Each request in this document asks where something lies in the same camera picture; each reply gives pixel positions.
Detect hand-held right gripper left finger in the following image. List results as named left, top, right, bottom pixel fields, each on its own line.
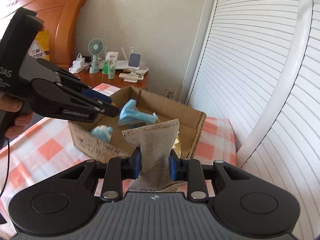
left=60, top=147, right=141, bottom=202

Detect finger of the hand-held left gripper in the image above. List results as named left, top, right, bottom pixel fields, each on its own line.
left=54, top=70, right=113, bottom=104
left=59, top=87, right=120, bottom=123

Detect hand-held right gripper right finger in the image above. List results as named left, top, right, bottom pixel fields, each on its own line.
left=169, top=149, right=250, bottom=202

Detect yellow cleaning cloth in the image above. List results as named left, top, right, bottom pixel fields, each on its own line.
left=172, top=137, right=182, bottom=156

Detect blue white ball toy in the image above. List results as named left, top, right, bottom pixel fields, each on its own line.
left=90, top=125, right=114, bottom=144

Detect blue face mask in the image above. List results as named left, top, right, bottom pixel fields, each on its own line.
left=117, top=99, right=158, bottom=127

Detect grey mesh sachet bag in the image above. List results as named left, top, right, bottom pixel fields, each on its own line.
left=122, top=119, right=180, bottom=192

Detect brown cardboard box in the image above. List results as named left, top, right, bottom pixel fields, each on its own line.
left=69, top=85, right=207, bottom=193

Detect person's left hand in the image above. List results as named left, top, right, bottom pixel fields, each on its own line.
left=0, top=93, right=34, bottom=138

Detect wooden nightstand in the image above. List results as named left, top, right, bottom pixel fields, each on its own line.
left=75, top=66, right=150, bottom=93

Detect white power strip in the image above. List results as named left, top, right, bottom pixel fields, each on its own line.
left=69, top=60, right=88, bottom=74

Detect white remote control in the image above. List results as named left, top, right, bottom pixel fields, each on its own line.
left=119, top=73, right=145, bottom=79

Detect yellow blue printed bag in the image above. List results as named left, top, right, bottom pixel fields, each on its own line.
left=28, top=30, right=50, bottom=61

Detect white router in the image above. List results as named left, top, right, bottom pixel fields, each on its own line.
left=116, top=47, right=133, bottom=70

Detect mint green desk fan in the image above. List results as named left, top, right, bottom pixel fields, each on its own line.
left=87, top=38, right=105, bottom=74

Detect orange white checked tablecloth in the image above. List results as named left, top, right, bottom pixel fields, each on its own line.
left=0, top=82, right=237, bottom=233

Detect white stand with screen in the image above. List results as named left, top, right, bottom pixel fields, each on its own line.
left=129, top=52, right=142, bottom=72

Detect wooden headboard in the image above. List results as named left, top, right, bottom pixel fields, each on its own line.
left=0, top=0, right=88, bottom=72

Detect white louvered closet door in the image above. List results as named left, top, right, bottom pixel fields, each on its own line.
left=239, top=0, right=320, bottom=240
left=185, top=0, right=313, bottom=155

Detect black cable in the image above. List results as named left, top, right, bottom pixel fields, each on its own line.
left=0, top=139, right=11, bottom=200

